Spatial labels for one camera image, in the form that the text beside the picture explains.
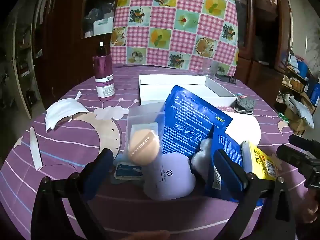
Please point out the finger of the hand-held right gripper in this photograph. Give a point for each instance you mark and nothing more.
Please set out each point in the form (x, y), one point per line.
(305, 145)
(295, 158)

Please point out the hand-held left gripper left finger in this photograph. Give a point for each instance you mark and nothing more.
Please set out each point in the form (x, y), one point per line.
(100, 167)

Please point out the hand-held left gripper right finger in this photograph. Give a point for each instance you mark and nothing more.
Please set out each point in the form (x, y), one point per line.
(230, 170)

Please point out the yellow sponge packet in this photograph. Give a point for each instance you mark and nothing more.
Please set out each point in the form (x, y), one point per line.
(265, 162)

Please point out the white fluffy plush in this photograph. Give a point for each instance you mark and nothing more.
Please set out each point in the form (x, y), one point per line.
(202, 155)

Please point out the white cloth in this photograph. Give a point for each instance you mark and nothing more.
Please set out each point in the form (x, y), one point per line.
(246, 127)

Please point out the powder puff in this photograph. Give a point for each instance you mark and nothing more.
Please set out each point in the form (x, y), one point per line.
(142, 142)

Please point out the large blue packet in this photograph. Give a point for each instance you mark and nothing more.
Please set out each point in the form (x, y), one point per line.
(190, 110)

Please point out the red and blue small clip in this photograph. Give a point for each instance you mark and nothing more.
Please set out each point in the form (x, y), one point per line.
(241, 95)

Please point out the white shallow box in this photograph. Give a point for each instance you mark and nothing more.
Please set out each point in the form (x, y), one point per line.
(155, 90)

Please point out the person's right hand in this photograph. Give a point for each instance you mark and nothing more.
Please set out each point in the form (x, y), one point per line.
(312, 206)

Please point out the small blue card packet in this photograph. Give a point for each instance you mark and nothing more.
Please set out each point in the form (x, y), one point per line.
(125, 172)

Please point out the white plastic bag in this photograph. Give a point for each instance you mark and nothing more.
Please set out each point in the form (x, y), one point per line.
(302, 111)

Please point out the purple striped tablecloth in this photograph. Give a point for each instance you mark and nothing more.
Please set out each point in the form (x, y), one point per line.
(75, 140)

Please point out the white nail file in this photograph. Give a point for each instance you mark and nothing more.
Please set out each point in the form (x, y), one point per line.
(36, 150)

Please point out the white face mask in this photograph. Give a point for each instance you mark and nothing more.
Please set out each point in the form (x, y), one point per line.
(63, 111)

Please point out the black plastic buckle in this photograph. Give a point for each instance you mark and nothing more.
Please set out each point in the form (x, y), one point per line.
(226, 78)

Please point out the purple spray bottle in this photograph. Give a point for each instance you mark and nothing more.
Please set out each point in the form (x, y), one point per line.
(103, 72)

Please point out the dark wooden cabinet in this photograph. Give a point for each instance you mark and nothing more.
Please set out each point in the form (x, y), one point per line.
(260, 55)
(65, 42)

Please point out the clear glass cup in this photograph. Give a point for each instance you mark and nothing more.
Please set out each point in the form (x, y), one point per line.
(210, 68)

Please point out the white box in cabinet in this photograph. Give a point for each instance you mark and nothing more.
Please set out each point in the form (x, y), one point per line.
(102, 26)

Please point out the pink checkered patchwork cloth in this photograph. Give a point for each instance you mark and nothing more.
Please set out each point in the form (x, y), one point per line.
(170, 22)

